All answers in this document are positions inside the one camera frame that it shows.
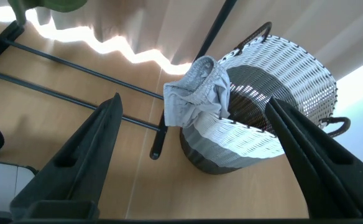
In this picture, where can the beige curtain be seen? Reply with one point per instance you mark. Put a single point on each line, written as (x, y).
(169, 25)

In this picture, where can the black clothes rack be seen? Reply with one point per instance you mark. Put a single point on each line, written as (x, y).
(158, 141)

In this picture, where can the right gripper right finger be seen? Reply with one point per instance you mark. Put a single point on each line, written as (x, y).
(324, 168)

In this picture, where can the white laundry basket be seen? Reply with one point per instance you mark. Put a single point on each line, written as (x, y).
(293, 71)

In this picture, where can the green printed shirt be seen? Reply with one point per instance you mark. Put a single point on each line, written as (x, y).
(60, 3)

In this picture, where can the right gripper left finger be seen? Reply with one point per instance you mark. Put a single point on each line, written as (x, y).
(76, 168)

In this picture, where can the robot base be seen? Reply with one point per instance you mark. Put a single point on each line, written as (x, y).
(1, 186)

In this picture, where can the pale grey garment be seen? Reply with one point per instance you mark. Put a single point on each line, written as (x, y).
(194, 99)

